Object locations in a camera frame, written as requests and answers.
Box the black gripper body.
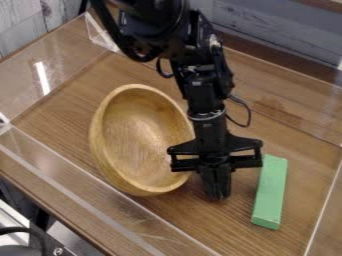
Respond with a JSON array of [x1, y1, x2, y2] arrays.
[[167, 116, 263, 172]]

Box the brown wooden bowl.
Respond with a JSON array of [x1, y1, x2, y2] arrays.
[[88, 84, 194, 196]]

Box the black cable bottom left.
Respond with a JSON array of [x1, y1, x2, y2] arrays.
[[0, 227, 49, 256]]

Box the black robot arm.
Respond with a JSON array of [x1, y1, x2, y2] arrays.
[[90, 0, 263, 200]]

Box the black metal table bracket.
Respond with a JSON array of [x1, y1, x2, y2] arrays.
[[29, 222, 76, 256]]

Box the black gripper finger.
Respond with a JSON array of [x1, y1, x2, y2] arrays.
[[199, 167, 219, 200], [218, 165, 231, 199]]

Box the green rectangular block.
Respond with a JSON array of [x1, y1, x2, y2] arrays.
[[251, 154, 289, 230]]

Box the clear acrylic corner bracket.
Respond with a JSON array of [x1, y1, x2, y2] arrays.
[[84, 12, 120, 53]]

